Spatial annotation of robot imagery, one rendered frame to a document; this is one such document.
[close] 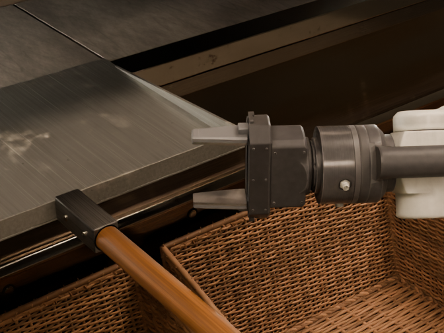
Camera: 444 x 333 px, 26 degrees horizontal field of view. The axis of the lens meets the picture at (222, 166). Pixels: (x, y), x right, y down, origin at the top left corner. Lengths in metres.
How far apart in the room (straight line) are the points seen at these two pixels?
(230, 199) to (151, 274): 0.14
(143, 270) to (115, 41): 0.68
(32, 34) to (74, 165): 0.46
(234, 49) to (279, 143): 0.61
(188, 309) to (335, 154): 0.23
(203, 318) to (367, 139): 0.27
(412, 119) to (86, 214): 0.38
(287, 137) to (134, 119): 0.38
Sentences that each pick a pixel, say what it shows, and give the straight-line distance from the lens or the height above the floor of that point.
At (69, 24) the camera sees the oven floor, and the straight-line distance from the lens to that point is 1.72.
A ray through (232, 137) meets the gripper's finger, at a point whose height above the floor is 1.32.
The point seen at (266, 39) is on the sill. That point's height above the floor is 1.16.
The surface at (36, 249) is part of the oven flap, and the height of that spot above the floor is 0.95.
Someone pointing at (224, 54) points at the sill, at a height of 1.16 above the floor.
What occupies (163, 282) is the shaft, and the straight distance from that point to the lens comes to 1.01.
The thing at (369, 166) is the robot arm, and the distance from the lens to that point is 1.05.
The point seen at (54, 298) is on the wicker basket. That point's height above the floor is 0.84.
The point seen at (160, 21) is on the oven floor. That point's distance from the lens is 1.71.
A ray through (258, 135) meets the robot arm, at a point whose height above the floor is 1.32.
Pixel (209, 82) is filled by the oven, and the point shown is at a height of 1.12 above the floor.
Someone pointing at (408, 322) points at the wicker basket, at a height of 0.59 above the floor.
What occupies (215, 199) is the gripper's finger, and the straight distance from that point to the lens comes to 1.09.
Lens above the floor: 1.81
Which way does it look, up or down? 30 degrees down
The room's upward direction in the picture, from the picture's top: straight up
